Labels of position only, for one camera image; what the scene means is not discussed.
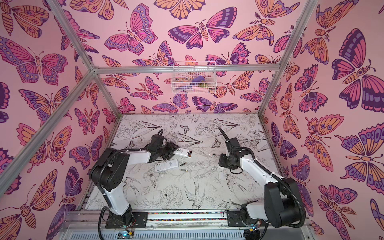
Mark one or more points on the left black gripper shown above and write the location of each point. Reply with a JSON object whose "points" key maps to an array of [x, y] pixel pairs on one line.
{"points": [[172, 148]]}

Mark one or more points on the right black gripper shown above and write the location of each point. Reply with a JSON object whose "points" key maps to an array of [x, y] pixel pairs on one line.
{"points": [[229, 144]]}

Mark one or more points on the white remote with display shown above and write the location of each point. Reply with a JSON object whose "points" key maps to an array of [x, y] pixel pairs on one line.
{"points": [[167, 165]]}

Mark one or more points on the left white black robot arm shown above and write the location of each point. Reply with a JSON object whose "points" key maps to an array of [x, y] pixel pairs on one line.
{"points": [[108, 173]]}

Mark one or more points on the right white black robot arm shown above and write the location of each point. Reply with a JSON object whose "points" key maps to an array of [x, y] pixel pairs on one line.
{"points": [[282, 204]]}

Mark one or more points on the white battery cover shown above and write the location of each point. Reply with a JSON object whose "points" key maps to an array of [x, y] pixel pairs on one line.
{"points": [[222, 176]]}

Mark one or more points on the purple object in basket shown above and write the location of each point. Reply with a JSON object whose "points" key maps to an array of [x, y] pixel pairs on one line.
{"points": [[197, 80]]}

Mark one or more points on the white wire basket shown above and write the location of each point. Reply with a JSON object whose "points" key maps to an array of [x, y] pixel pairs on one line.
{"points": [[194, 77]]}

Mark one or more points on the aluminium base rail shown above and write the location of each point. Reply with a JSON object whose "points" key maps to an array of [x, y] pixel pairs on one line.
{"points": [[175, 225]]}

